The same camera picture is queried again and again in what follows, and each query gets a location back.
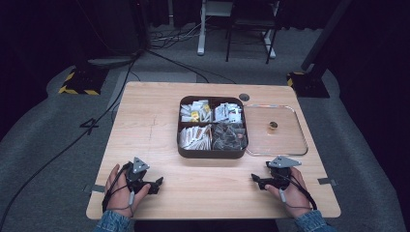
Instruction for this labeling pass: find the pile of grey tea bags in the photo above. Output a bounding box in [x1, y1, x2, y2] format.
[212, 123, 248, 151]

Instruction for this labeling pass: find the pile of white yellow packets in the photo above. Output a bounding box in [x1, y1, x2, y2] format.
[180, 100, 212, 123]

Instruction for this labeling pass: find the bundle of floor cables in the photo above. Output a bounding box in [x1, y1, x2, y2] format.
[149, 22, 207, 50]

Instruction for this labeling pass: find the pile of white orange sachets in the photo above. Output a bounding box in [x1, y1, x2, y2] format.
[179, 125, 213, 151]

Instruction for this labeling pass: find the person's right hand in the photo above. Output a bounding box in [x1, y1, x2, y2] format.
[264, 166, 313, 219]

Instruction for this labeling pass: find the left hand-held gripper cable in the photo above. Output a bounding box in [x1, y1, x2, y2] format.
[102, 162, 135, 218]

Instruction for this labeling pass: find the white desk frame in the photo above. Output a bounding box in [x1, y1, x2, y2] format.
[196, 0, 278, 60]

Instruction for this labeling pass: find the black chair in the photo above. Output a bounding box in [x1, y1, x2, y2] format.
[225, 0, 281, 65]

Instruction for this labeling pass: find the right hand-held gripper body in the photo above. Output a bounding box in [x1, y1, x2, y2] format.
[266, 156, 303, 190]

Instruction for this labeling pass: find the person's left hand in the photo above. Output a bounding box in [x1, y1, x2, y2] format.
[104, 163, 152, 218]

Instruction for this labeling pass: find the right hand-held gripper cable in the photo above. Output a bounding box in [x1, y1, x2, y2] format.
[278, 173, 318, 211]

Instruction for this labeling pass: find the clear lid with gold knob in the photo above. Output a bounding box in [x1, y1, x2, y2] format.
[245, 103, 309, 157]

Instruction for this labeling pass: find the hand-held gripper cable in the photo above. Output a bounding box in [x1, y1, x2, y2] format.
[102, 162, 135, 218]
[278, 173, 318, 211]

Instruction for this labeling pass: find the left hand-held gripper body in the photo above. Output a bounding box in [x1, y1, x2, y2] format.
[126, 157, 156, 195]

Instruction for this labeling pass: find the hazard striped black stand base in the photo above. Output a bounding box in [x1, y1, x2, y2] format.
[286, 71, 331, 99]
[58, 66, 109, 96]

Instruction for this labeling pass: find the long black floor cable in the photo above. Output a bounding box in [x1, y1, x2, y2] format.
[0, 52, 141, 223]

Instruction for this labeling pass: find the black slanted stand pole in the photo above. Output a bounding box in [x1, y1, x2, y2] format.
[301, 0, 352, 73]

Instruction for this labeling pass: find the brown compartment box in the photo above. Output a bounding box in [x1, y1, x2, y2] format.
[176, 95, 249, 160]

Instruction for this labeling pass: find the pile of white printed packets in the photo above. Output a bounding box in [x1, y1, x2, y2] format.
[213, 101, 243, 124]

